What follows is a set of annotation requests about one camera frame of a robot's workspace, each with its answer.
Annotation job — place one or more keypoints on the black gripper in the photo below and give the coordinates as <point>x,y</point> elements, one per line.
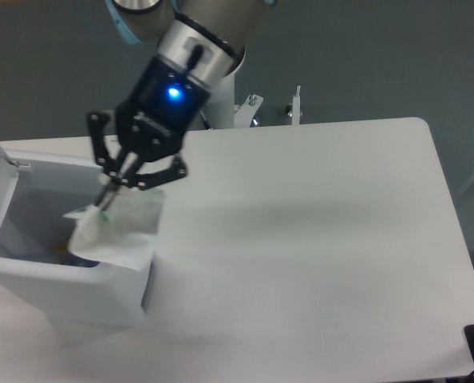
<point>152,123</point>

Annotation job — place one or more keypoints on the white trash can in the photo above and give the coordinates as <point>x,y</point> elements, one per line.
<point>53,186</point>

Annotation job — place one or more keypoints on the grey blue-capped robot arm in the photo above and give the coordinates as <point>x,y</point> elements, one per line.
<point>200,39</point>

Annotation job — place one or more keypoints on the white plastic wrapper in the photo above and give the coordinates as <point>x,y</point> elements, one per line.
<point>124,235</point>

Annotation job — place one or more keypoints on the colourful trash inside can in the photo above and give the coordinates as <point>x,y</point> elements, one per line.
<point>60,255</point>

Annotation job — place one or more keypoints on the white metal base frame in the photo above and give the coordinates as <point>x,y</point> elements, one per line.
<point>254,112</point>

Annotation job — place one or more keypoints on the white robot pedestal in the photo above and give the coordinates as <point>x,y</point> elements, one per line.
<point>219,111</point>

